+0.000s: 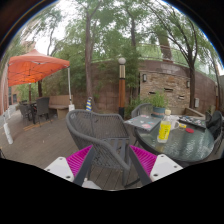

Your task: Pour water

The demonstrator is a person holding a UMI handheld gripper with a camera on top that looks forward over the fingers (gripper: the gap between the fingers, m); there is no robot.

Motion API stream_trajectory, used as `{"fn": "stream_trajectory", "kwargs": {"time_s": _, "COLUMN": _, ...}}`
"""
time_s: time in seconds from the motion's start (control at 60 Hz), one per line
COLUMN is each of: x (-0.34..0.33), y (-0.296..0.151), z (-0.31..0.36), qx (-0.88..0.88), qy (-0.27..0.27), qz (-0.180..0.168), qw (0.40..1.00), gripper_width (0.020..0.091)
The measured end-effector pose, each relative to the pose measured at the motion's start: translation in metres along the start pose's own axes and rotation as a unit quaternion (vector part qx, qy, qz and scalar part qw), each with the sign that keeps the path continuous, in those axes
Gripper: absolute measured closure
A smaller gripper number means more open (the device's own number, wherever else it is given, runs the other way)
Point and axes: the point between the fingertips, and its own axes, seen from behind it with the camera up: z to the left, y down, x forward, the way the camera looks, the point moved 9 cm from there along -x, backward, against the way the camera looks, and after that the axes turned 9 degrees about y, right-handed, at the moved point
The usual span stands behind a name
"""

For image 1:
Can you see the blue yellow striped cone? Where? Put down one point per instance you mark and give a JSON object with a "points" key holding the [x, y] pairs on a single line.
{"points": [[88, 104]]}

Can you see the wooden lamp post, globe light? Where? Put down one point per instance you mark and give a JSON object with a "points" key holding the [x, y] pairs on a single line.
{"points": [[122, 90]]}

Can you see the orange canopy tent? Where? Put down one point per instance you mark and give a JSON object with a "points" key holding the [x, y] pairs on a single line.
{"points": [[33, 66]]}

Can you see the yellow-labelled clear drink bottle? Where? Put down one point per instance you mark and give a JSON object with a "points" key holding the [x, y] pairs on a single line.
{"points": [[164, 130]]}

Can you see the black laptop with stickers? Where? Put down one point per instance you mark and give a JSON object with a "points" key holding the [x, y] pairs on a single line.
{"points": [[192, 121]]}

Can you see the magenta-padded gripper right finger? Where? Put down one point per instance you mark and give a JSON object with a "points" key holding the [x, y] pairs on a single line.
{"points": [[146, 160]]}

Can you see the black backpack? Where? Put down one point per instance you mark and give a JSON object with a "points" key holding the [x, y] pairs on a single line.
{"points": [[214, 123]]}

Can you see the grey wicker chair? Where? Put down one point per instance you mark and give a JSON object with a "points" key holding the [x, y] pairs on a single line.
{"points": [[219, 143], [93, 128], [141, 110]]}

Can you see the grey wall utility box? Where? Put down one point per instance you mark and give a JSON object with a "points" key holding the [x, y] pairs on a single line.
{"points": [[196, 102]]}

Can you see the wooden bench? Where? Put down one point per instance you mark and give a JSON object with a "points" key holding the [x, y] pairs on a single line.
{"points": [[60, 101]]}

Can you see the yellow card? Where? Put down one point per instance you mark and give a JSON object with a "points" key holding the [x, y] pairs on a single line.
{"points": [[182, 126]]}

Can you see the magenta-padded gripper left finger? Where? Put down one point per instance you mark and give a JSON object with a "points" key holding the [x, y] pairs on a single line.
{"points": [[77, 160]]}

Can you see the flat round red coaster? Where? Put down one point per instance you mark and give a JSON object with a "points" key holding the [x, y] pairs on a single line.
{"points": [[189, 130]]}

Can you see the group of dark patio chairs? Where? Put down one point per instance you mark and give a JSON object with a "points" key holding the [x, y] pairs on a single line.
{"points": [[41, 106]]}

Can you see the green plant in blue pot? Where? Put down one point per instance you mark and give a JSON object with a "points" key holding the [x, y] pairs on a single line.
{"points": [[158, 101]]}

